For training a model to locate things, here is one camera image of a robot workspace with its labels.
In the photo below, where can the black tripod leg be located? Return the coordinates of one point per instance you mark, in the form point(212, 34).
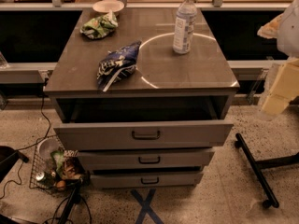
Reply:
point(73, 199)

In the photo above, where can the grey drawer cabinet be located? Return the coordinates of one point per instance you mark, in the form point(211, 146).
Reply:
point(165, 86)

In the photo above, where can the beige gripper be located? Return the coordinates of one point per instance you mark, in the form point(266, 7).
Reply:
point(290, 32)

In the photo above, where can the clear plastic water bottle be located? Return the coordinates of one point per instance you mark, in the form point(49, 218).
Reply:
point(184, 27)

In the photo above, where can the white bowl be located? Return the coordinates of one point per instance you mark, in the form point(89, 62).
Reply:
point(105, 6)

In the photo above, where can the metal soda can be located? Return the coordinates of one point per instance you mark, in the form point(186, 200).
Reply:
point(43, 177)

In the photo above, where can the grey drawer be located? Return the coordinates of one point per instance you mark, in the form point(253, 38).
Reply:
point(143, 135)
point(145, 158)
point(144, 180)

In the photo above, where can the wire basket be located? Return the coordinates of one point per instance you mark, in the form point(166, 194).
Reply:
point(57, 184)

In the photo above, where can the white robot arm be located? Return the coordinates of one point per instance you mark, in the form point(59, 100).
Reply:
point(285, 29)

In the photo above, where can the green chip bag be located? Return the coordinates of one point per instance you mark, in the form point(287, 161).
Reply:
point(101, 26)

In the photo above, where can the blue chip bag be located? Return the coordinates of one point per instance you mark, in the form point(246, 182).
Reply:
point(117, 65)

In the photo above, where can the grey top drawer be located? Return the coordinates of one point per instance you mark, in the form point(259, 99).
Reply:
point(143, 135)

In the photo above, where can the snack bag in basket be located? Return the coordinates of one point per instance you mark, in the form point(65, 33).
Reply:
point(67, 164)

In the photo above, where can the black stand base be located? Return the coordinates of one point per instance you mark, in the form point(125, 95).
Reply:
point(258, 166)

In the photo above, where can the grey middle drawer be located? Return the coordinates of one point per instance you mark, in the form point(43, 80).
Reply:
point(145, 158)

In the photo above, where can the grey bottom drawer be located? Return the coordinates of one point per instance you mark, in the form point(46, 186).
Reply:
point(144, 180)

